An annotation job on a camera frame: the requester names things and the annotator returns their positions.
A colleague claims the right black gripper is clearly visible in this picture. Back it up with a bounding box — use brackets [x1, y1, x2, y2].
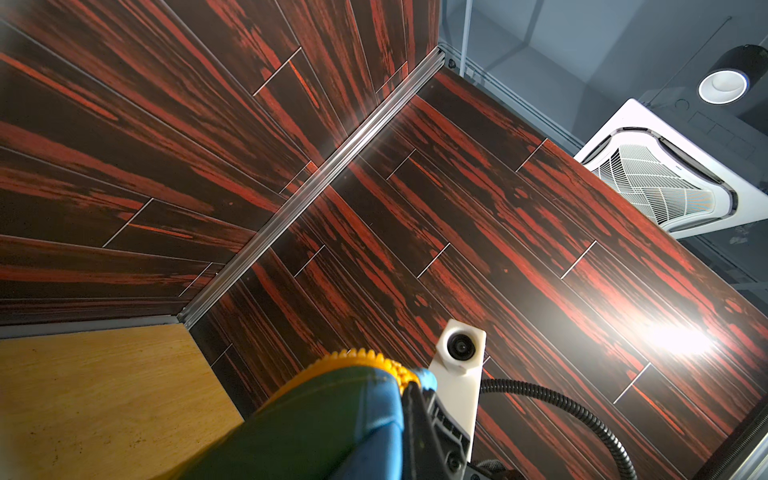
[401, 382, 523, 479]

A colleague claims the white ceiling air conditioner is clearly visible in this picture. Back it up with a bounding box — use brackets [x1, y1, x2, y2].
[575, 99, 767, 239]

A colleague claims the multicoloured patchwork jacket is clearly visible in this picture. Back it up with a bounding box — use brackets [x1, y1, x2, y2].
[161, 349, 437, 479]

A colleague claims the black ceiling spot lamp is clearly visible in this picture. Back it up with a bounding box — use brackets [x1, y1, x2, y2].
[697, 44, 767, 105]

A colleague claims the black corrugated right cable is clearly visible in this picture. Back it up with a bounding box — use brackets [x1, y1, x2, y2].
[478, 377, 638, 480]

